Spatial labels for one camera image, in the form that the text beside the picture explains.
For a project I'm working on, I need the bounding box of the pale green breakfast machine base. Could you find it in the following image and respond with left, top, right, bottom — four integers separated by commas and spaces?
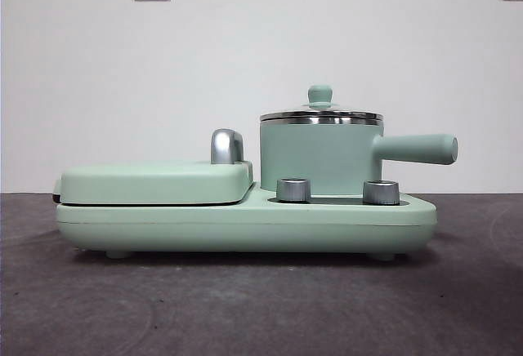
55, 181, 437, 261

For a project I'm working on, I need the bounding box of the pale green griddle lid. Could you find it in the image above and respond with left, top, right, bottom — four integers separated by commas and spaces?
51, 158, 255, 207

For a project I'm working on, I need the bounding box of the chrome griddle lid handle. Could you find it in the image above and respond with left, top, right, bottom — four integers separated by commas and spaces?
209, 127, 246, 165

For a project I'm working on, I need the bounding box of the pale green pot with handle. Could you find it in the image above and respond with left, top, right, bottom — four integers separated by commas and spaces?
259, 118, 458, 193

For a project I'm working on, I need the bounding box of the silver control knob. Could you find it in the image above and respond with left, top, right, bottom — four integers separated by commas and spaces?
275, 177, 312, 202
362, 179, 400, 205

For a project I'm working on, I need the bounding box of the glass lid with green knob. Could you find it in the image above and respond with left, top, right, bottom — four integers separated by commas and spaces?
260, 84, 384, 122

